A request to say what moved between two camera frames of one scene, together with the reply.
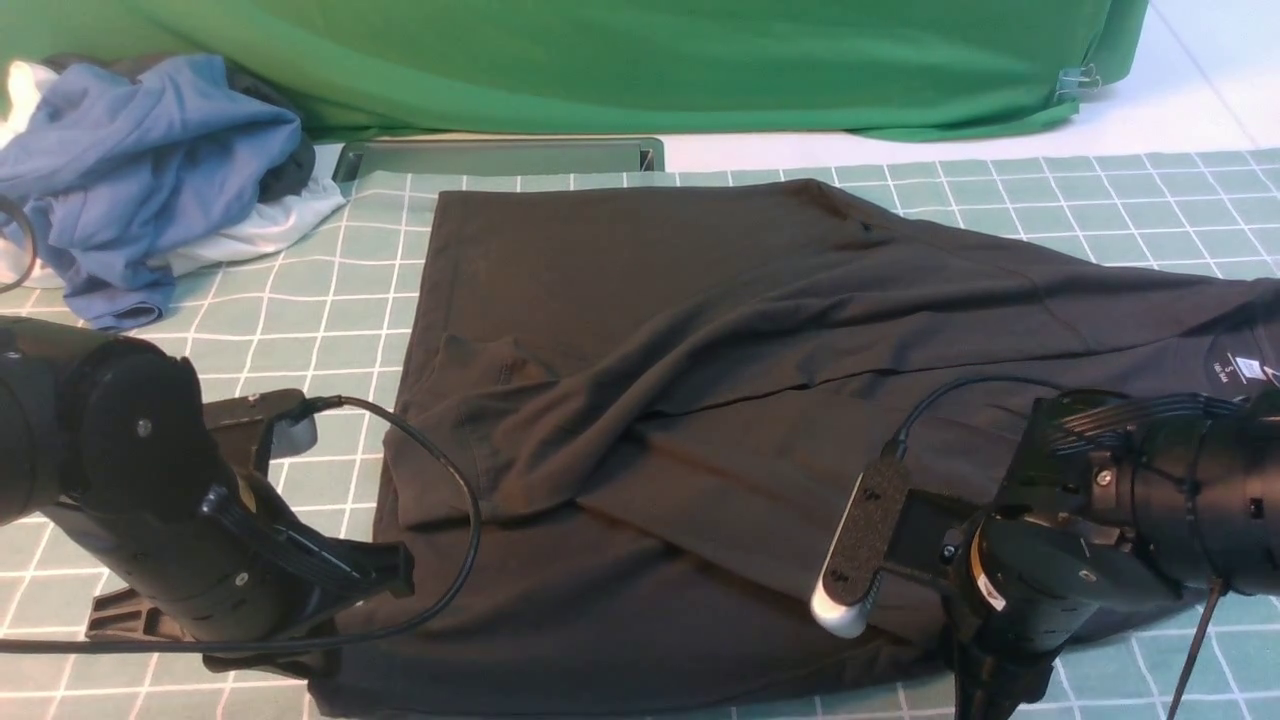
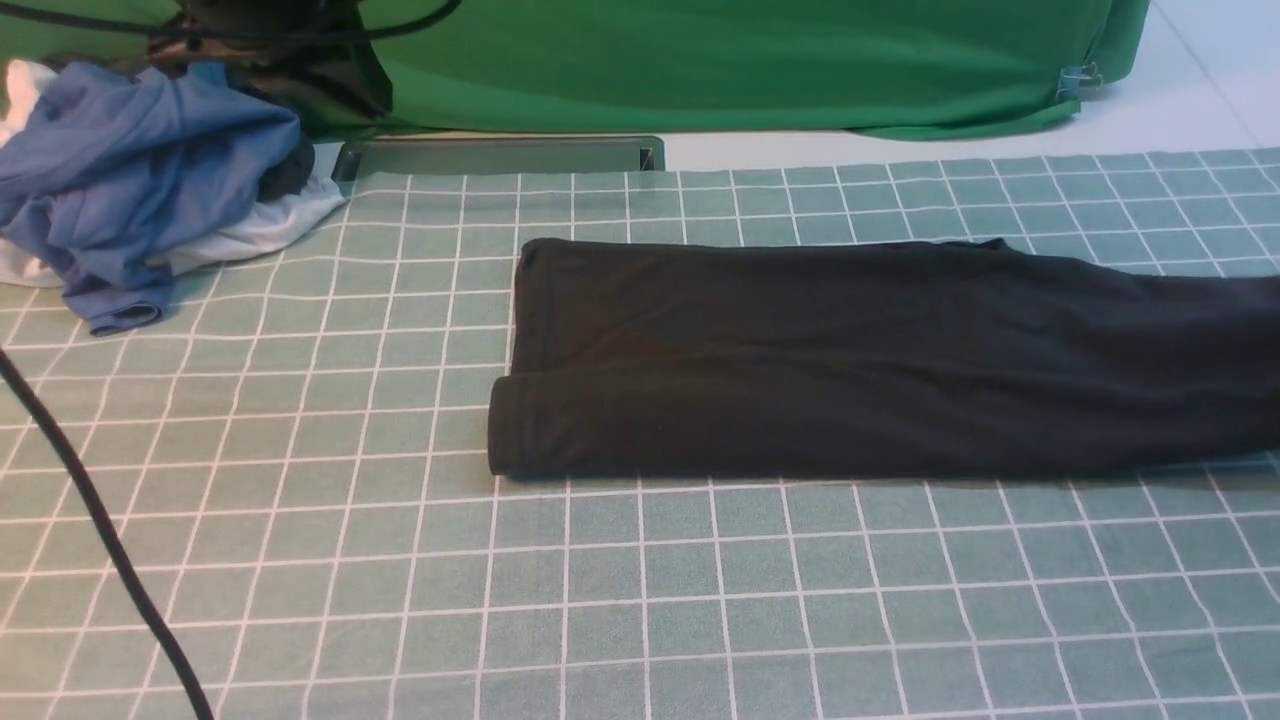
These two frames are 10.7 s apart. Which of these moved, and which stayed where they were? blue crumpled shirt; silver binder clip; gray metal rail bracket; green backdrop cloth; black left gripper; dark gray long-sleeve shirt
Moved: dark gray long-sleeve shirt; black left gripper
Stayed: silver binder clip; blue crumpled shirt; gray metal rail bracket; green backdrop cloth
